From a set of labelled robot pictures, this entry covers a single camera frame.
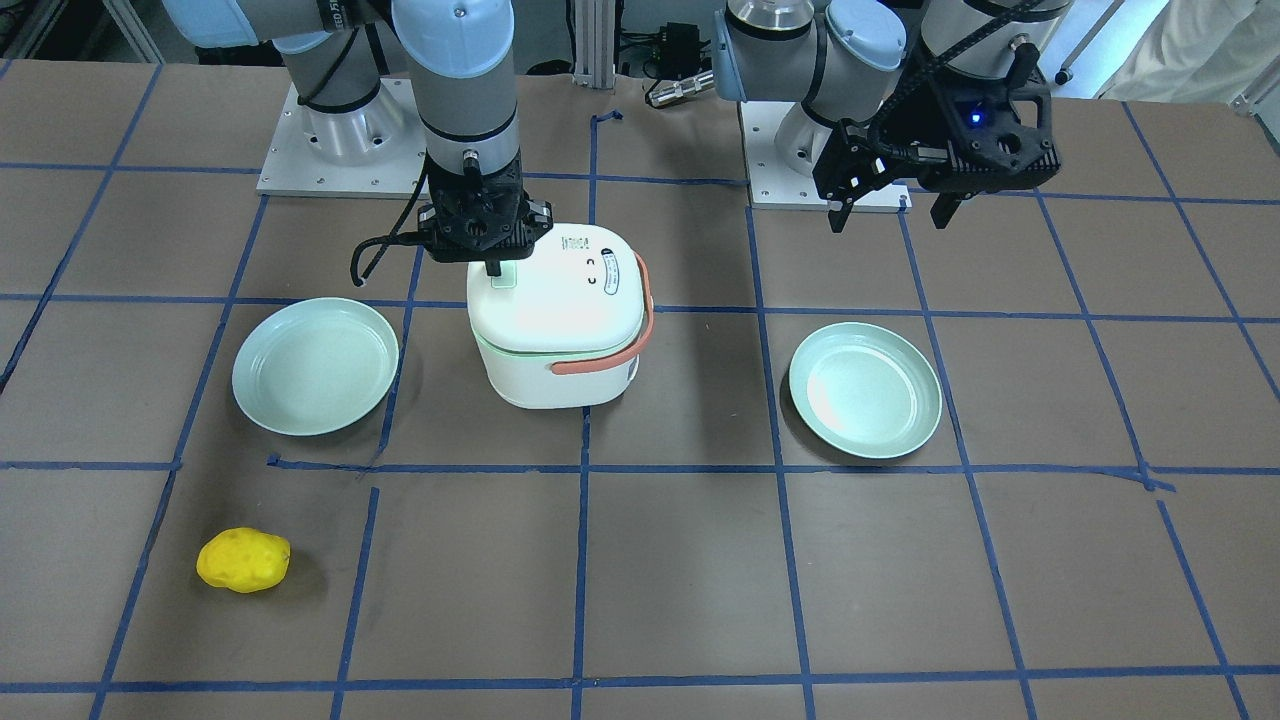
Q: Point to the green plate near potato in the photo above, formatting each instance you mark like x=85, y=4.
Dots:
x=315, y=367

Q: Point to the aluminium frame post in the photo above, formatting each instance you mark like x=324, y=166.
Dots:
x=594, y=33

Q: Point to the yellow toy potato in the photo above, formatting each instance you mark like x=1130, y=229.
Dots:
x=244, y=560

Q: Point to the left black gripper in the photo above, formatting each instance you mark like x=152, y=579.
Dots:
x=912, y=124

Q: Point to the white rice cooker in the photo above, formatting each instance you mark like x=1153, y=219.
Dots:
x=565, y=327

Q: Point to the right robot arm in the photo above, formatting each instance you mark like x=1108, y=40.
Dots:
x=459, y=61

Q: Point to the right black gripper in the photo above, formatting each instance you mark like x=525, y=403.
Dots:
x=539, y=217

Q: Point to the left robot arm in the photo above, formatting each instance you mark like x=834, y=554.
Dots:
x=843, y=60

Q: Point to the green plate far side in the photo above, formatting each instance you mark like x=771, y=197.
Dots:
x=865, y=390

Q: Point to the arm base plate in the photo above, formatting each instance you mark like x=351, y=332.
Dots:
x=330, y=165
x=781, y=145

